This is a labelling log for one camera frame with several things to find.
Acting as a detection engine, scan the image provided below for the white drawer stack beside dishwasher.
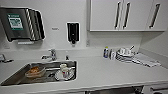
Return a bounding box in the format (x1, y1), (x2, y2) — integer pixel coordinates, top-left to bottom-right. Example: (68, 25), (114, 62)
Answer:
(143, 83), (168, 94)

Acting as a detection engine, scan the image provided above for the small blue bottle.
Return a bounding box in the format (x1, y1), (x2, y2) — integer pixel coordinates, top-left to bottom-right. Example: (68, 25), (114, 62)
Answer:
(103, 46), (110, 59)

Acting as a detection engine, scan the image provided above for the small white container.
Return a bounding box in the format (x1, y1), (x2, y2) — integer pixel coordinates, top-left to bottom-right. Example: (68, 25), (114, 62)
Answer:
(109, 49), (117, 61)

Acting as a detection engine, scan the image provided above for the chrome faucet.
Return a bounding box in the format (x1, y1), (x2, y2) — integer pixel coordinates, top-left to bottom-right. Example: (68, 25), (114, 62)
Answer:
(41, 48), (58, 62)

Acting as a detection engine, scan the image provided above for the orange bowl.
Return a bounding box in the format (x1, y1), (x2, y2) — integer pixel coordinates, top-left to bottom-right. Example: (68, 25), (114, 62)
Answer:
(25, 65), (45, 79)

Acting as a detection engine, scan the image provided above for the white folded cloth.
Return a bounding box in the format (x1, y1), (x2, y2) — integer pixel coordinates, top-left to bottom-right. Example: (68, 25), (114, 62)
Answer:
(132, 52), (161, 68)

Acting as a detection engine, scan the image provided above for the black paper towel dispenser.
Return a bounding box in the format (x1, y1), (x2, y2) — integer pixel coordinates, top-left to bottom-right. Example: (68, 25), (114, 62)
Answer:
(0, 7), (47, 43)

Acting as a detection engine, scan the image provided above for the stainless steel sink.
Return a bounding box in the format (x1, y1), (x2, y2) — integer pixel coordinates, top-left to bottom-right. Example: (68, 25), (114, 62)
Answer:
(0, 59), (78, 87)

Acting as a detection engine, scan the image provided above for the dish drying rack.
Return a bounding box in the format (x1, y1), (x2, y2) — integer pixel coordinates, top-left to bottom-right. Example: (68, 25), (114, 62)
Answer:
(0, 53), (15, 64)

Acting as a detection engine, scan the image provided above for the white wall outlet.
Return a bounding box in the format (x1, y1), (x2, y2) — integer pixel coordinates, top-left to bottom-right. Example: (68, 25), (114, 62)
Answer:
(85, 39), (91, 48)

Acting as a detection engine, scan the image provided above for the black wall soap dispenser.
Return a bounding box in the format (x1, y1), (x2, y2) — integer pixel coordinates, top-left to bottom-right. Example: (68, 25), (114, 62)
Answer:
(66, 22), (80, 45)

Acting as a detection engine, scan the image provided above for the small wall label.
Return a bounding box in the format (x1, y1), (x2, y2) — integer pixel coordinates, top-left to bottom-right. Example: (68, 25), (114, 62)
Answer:
(51, 27), (60, 31)

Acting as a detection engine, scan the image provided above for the white three-door wall cabinet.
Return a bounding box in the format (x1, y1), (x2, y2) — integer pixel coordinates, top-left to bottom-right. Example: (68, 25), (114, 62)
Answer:
(86, 0), (168, 33)

